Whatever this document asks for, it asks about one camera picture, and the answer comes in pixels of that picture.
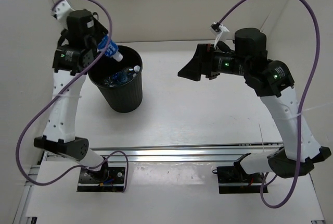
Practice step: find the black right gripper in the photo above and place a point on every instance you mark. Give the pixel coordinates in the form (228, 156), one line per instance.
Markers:
(202, 63)

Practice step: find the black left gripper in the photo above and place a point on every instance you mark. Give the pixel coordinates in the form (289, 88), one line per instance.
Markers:
(99, 31)

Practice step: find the clear bottle dark blue label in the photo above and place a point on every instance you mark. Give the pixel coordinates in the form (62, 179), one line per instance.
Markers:
(122, 77)

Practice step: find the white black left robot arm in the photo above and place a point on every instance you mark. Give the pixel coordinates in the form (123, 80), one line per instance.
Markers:
(76, 50)

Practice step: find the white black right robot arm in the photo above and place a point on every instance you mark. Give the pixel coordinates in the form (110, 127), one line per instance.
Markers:
(274, 85)

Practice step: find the black plastic waste bin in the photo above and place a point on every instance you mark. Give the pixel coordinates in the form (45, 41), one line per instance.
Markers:
(124, 98)

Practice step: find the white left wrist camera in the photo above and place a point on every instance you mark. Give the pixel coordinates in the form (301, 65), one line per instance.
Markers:
(61, 12)

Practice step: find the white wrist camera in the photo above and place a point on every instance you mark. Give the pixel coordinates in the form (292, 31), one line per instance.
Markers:
(61, 12)
(220, 31)

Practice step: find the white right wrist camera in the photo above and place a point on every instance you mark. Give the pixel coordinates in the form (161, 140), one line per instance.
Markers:
(220, 31)

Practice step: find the aluminium table edge rail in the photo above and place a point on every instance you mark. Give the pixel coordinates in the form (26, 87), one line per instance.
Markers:
(212, 153)

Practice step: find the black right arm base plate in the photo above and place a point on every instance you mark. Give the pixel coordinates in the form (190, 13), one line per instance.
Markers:
(230, 181)

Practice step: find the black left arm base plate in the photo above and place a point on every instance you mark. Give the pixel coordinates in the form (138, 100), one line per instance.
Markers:
(111, 181)

